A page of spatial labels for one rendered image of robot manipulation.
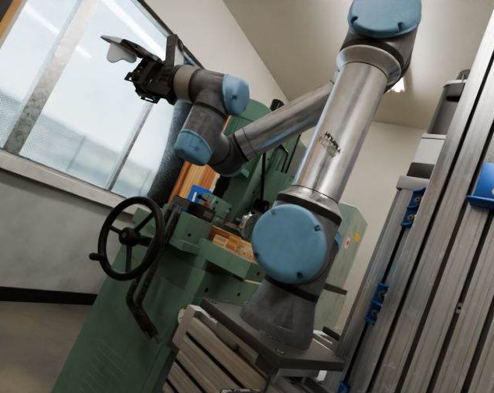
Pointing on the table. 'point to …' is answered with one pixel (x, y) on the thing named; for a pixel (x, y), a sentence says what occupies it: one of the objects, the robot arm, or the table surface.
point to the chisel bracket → (217, 204)
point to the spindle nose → (221, 186)
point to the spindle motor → (253, 111)
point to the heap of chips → (246, 253)
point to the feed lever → (261, 192)
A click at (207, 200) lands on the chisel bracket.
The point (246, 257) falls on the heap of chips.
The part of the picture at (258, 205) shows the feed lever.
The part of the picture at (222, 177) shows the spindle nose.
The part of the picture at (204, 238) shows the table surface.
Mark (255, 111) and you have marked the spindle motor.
